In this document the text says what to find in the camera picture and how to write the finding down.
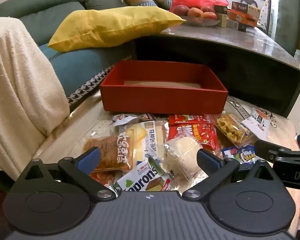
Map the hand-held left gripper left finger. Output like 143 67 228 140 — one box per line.
15 146 116 203

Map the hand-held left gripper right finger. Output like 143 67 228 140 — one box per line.
182 148 287 202

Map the brown pastry packet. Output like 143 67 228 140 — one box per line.
84 134 134 172

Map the large red snack packet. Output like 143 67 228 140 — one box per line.
168 122 223 153

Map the blue white candy packet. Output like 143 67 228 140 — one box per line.
221 144 260 164

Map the round white pastry packet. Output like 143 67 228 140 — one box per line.
162 134 210 183

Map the yellow waffle packet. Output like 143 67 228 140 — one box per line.
210 114 255 148

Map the white green wafer packet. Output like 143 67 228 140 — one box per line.
114 160 174 193

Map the toast bread packet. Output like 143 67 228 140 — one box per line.
115 120 169 164

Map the red cardboard box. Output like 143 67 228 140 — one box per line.
99 60 229 115

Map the orange red snack packet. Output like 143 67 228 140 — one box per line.
90 170 118 188

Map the white packet with red print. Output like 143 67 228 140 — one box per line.
241 107 274 140

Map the small red snack packet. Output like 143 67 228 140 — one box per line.
169 114 209 126

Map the white jelly pouch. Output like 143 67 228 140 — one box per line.
112 114 140 127

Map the pink foil snack packet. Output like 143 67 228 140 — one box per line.
140 113 169 122

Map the dark coffee table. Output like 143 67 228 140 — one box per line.
135 24 300 118

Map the houndstooth patterned cloth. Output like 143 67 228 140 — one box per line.
66 64 115 105

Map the cream fleece blanket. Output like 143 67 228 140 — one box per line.
0 17 70 180

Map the dark green panel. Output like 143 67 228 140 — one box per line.
272 0 300 55

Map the yellow pillow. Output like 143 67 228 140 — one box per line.
47 6 187 53

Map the glass fruit bowl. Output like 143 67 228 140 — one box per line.
180 15 222 28

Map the white orange carton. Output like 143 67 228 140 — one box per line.
231 1 262 18

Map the black beige carton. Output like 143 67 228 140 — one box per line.
214 4 229 14

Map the green sofa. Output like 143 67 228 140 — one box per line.
0 0 165 47

